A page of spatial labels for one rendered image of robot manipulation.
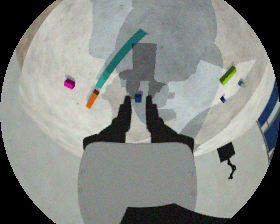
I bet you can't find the lime green rod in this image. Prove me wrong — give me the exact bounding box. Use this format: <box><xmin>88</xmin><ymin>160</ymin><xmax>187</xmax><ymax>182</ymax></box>
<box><xmin>219</xmin><ymin>66</ymin><xmax>237</xmax><ymax>86</ymax></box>

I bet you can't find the magenta rod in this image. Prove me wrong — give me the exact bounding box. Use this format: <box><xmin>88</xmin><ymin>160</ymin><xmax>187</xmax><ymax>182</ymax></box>
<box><xmin>64</xmin><ymin>78</ymin><xmax>75</xmax><ymax>89</ymax></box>

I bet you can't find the turquoise rod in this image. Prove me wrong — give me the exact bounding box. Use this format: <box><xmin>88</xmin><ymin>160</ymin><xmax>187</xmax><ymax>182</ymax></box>
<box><xmin>96</xmin><ymin>29</ymin><xmax>147</xmax><ymax>89</ymax></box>

